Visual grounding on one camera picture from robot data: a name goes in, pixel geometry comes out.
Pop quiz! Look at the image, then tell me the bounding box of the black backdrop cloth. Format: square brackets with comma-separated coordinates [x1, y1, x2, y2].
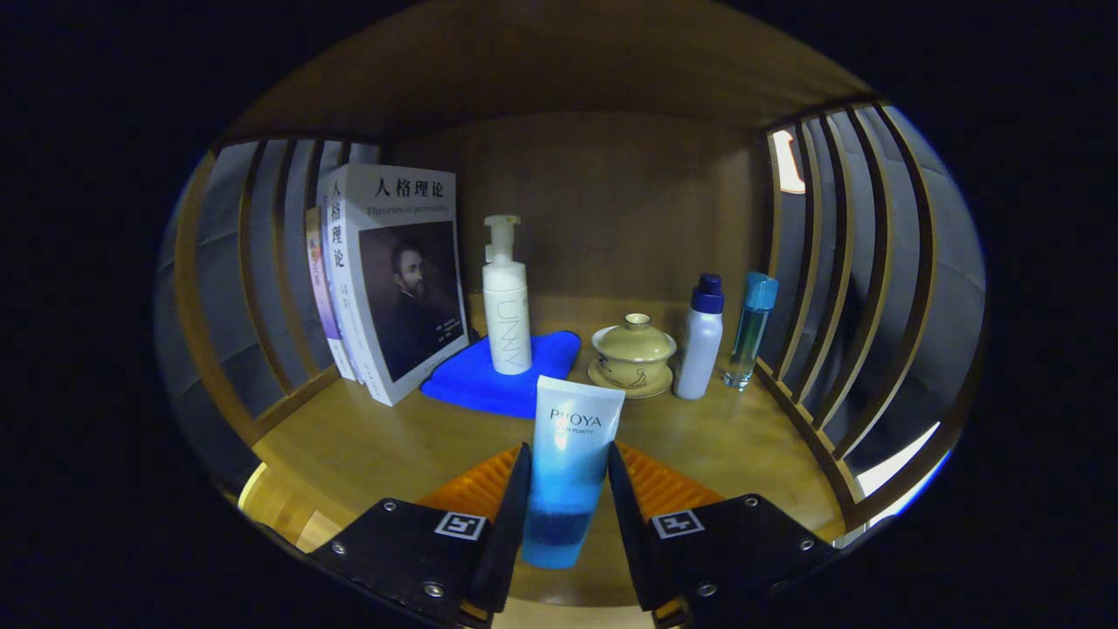
[157, 105, 988, 490]

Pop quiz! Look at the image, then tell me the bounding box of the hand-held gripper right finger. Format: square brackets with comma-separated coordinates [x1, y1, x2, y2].
[607, 441, 844, 628]

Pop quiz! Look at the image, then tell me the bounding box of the blue white cosmetic tube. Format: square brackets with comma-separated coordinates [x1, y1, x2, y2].
[521, 376, 626, 570]

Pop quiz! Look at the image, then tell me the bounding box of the yellow saucer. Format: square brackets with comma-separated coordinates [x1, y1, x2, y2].
[587, 358, 674, 400]

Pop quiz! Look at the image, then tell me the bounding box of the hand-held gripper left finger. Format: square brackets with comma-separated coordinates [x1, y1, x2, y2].
[306, 441, 534, 628]

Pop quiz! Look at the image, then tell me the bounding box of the purple spine book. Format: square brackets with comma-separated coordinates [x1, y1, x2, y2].
[305, 207, 350, 378]

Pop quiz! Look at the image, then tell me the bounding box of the yellow lidded teacup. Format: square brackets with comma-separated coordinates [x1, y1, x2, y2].
[591, 314, 678, 390]

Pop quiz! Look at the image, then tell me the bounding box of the white pump bottle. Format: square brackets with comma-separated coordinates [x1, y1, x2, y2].
[482, 215, 533, 376]

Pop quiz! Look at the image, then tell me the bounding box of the blue folded cloth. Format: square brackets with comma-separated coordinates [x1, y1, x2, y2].
[420, 330, 583, 419]

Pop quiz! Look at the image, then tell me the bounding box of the clear blue bottle teal cap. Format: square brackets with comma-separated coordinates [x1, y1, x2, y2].
[722, 271, 779, 391]

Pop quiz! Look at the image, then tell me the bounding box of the wooden drawer with black knob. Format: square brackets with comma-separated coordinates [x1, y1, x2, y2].
[238, 463, 665, 629]

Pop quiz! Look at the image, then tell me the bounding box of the wooden countertop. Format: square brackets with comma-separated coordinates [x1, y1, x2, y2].
[249, 297, 846, 608]

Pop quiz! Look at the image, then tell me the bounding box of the white bottle blue cap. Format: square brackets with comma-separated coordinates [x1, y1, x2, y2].
[673, 273, 726, 401]

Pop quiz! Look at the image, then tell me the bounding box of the thin white book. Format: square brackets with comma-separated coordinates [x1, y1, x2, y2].
[316, 197, 366, 385]

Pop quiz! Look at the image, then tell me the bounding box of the wooden cabinet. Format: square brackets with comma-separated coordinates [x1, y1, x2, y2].
[170, 0, 988, 560]

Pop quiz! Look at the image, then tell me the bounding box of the white portrait cover book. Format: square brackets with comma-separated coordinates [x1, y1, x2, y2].
[336, 163, 471, 407]

